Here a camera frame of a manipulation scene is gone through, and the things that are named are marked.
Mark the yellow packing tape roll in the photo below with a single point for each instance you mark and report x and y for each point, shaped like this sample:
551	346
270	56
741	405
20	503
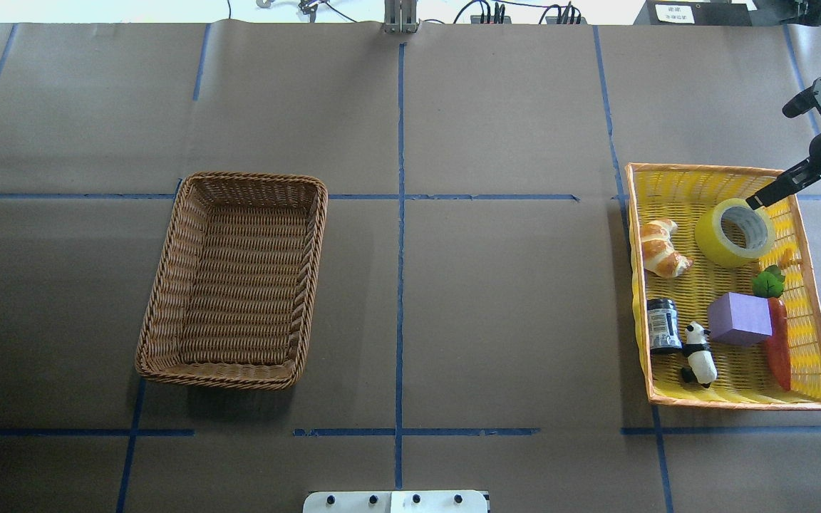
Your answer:
731	234

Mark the yellow woven plastic basket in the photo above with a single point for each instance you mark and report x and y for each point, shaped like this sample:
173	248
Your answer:
684	193

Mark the brown wicker basket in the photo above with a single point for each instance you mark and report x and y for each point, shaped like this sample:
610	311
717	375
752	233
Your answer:
234	294

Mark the orange toy carrot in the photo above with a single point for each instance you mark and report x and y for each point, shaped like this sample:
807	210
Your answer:
770	285

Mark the purple foam cube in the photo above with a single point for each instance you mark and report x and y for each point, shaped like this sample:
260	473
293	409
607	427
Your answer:
739	319

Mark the toy croissant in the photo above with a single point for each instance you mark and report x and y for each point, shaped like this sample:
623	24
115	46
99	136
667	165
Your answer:
660	256

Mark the black box with label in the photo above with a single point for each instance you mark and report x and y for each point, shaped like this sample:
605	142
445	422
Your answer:
693	13

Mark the panda figurine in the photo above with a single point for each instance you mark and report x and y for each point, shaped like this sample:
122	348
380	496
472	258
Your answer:
700	367

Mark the black power strip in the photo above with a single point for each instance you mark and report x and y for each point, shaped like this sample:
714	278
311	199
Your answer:
557	13

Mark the aluminium frame post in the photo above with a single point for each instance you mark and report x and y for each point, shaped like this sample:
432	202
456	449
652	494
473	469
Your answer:
400	16

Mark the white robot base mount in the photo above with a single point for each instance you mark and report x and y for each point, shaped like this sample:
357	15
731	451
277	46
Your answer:
440	500

